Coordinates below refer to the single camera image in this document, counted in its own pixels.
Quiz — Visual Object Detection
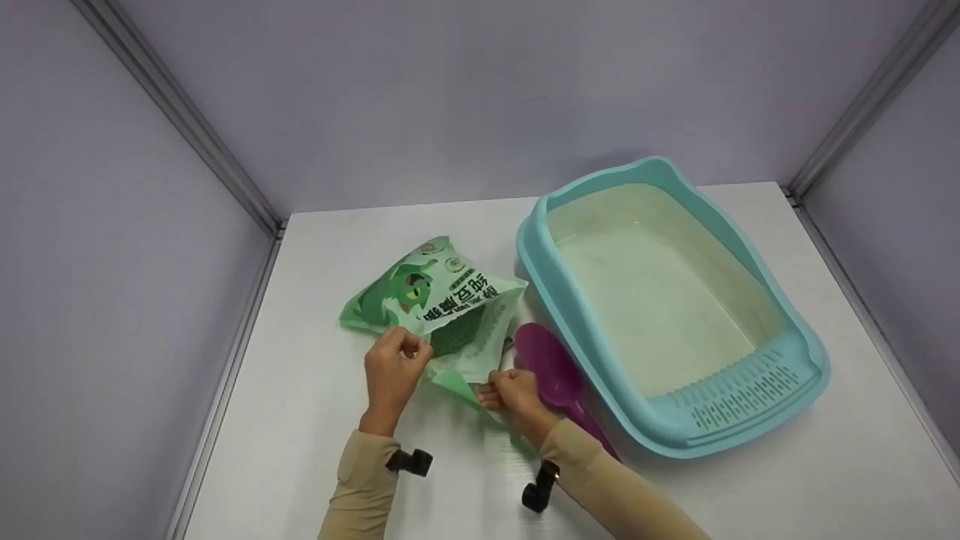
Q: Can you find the purple plastic scoop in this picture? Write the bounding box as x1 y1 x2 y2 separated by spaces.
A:
513 322 622 461

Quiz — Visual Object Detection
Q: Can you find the person's right hand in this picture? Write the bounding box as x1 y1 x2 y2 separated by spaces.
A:
477 367 560 443

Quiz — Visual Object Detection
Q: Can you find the person's left hand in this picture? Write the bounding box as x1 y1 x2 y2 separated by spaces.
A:
364 325 434 436

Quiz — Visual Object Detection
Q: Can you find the black wrist band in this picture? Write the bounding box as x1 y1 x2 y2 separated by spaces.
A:
385 448 434 479
521 459 562 515

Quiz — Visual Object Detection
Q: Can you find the light blue litter box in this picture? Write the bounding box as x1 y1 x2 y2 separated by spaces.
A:
515 155 832 460

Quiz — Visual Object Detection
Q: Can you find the green cat litter bag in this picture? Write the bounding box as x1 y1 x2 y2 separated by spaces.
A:
339 235 530 432

